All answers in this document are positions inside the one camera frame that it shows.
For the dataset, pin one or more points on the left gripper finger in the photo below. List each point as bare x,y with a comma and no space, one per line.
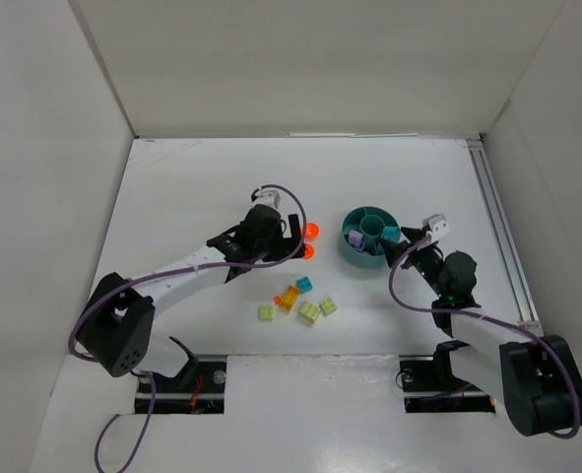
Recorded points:
295,251
295,227

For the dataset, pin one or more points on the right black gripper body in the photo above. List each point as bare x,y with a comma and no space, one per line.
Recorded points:
408,246

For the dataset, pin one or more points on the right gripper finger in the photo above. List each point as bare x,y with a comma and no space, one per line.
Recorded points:
401,254
413,235

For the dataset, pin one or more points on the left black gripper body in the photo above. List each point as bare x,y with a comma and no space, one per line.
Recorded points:
291,236

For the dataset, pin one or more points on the teal square lego brick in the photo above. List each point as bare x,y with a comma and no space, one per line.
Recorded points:
391,233

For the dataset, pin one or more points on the teal round divided container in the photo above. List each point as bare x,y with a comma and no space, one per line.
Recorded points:
370,221

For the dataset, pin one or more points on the teal rounded lego piece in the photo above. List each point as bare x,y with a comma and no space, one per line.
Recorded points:
304,285

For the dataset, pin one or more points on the purple lego brick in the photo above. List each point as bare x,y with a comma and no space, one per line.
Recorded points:
355,240

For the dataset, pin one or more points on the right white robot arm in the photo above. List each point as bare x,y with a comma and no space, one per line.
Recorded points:
534,377

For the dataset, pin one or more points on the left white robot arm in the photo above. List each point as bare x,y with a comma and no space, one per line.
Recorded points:
115,329

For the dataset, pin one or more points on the orange teardrop dish overturned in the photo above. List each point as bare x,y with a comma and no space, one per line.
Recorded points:
308,251

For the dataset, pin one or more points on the orange teardrop dish upright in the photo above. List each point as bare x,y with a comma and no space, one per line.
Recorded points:
311,231

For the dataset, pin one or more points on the orange yellow long brick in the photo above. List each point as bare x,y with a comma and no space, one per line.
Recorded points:
289,298

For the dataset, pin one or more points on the light green sloped brick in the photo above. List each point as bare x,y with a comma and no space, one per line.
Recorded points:
309,312

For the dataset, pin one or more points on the light green brick right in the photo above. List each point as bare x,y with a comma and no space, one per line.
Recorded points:
328,306

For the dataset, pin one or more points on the light green brick left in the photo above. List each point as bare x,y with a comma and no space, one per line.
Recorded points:
266,313

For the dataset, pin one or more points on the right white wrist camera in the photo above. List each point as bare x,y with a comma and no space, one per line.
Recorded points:
435,227

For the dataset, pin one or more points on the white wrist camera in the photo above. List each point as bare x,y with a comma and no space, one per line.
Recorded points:
269,197
435,227

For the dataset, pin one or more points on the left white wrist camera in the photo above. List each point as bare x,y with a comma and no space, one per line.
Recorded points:
269,197

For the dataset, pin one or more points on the aluminium rail right edge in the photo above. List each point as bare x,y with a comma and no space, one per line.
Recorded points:
527,313

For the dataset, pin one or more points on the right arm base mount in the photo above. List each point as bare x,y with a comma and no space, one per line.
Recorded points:
429,385

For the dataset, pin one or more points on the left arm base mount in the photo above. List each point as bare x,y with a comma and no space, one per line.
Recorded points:
192,389

